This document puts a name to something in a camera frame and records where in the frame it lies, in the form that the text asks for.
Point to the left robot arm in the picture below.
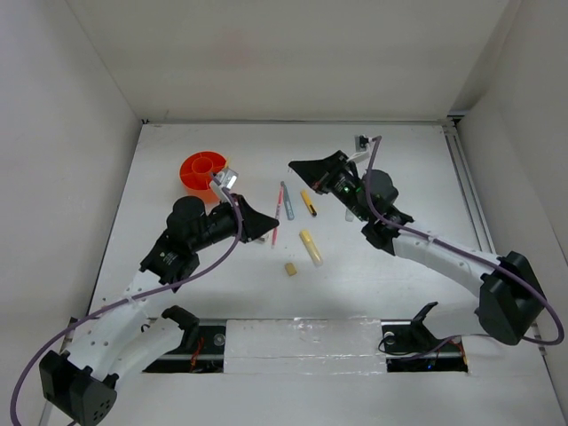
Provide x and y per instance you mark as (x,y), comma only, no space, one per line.
(130,334)

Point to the small tan eraser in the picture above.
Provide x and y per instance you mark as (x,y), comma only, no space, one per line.
(290,269)

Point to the aluminium frame rail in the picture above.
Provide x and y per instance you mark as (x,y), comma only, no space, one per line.
(466,183)

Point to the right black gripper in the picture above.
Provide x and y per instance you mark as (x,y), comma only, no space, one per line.
(319,173)

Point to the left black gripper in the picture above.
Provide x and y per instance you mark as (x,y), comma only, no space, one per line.
(256,224)

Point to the thick yellow highlighter marker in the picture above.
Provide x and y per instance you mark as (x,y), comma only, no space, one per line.
(311,247)

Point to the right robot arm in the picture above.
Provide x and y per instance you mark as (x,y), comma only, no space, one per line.
(509,294)

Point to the orange round organizer container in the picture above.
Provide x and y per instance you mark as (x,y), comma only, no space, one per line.
(195,174)

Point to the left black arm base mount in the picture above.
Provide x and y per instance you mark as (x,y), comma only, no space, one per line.
(201,349)

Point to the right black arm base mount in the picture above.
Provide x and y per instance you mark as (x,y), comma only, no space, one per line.
(409,347)

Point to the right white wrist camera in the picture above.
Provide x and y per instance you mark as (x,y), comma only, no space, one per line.
(363,148)

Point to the yellow black utility knife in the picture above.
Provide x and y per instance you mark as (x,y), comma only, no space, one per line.
(308,203)

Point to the thin pink highlighter pen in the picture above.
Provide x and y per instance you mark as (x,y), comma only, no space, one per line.
(277,216)

